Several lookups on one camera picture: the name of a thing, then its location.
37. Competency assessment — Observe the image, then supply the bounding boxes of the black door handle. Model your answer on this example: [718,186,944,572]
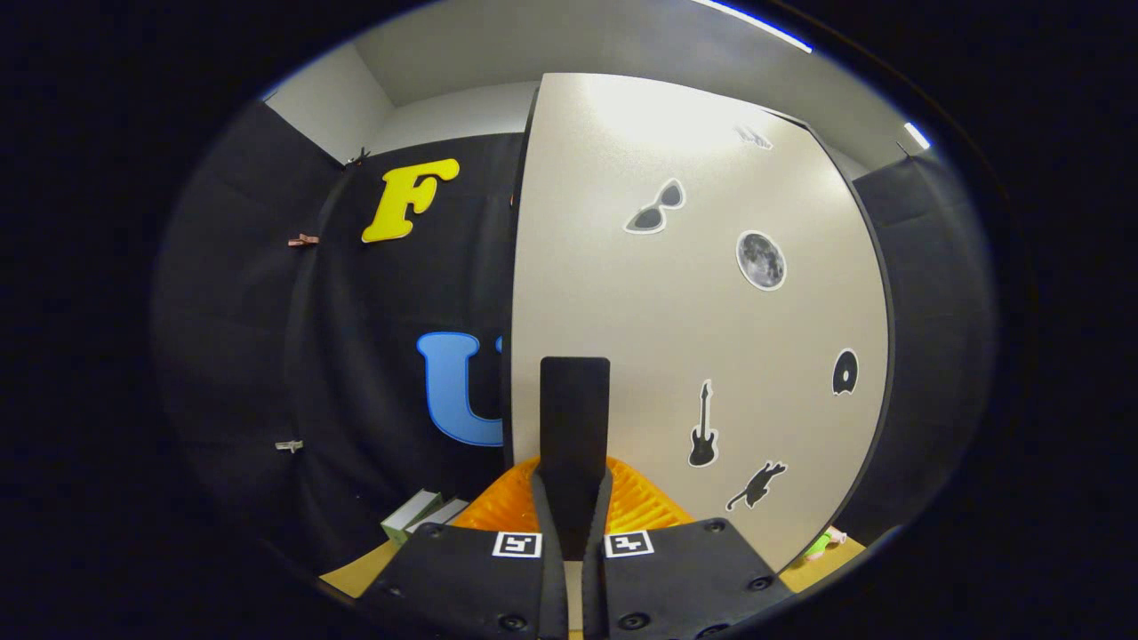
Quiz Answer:
[540,357,612,561]

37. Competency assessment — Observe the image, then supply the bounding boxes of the green book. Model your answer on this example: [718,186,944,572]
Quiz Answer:
[382,489,443,545]

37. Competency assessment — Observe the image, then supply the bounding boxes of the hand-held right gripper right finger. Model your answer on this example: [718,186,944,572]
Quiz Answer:
[582,456,792,640]

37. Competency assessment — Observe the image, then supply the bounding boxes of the brown book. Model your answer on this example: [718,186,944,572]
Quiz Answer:
[407,498,469,534]

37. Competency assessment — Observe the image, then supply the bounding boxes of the beige cabinet door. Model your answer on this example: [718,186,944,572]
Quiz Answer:
[511,73,893,574]

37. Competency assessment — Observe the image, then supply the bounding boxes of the dark grey cabinet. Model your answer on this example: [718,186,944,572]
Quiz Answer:
[500,84,541,468]

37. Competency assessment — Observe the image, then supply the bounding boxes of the black backdrop cloth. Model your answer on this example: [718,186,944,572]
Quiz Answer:
[151,98,997,579]

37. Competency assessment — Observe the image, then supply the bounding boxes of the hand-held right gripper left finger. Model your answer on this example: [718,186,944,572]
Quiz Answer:
[356,456,570,640]

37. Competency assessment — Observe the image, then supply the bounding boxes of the small green and pink item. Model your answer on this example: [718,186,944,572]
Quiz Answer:
[803,526,847,561]

